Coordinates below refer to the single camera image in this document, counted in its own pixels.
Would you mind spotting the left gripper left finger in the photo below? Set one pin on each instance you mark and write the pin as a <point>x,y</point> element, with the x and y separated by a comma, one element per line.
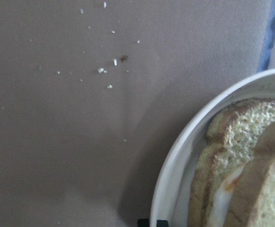
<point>143,222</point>

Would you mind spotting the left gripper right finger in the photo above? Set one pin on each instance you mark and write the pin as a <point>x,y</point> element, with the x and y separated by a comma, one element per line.
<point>162,223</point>

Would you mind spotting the white round plate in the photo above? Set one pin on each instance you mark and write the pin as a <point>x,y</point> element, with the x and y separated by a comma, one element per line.
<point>170,201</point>

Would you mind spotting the bread slice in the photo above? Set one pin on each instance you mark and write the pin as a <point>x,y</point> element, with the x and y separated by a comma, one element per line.
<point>230,141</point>
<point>253,200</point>

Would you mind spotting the fried egg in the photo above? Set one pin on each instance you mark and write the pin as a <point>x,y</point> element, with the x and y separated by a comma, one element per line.
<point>222,198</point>

